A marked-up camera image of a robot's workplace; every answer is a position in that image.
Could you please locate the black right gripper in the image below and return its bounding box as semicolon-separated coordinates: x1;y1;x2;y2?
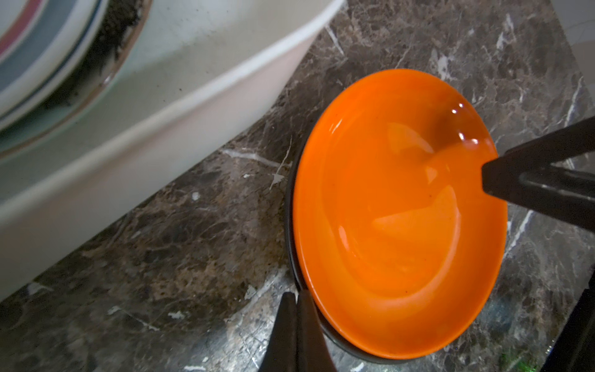
541;274;594;372

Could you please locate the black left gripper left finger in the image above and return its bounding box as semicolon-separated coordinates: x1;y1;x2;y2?
258;292;298;372

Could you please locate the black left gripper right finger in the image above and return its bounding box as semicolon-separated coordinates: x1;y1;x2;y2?
297;290;337;372

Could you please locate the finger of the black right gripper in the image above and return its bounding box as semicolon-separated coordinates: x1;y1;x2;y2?
501;117;594;171
481;157;594;232

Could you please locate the orange plate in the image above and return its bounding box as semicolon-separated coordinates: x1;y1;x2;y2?
291;69;508;360

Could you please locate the white plastic bin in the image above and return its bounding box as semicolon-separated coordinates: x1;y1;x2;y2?
1;1;342;298

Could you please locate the mint green flower plate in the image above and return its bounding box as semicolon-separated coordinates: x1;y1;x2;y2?
1;0;153;160

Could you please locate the black plate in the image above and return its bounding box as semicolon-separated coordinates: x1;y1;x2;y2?
284;138;415;365

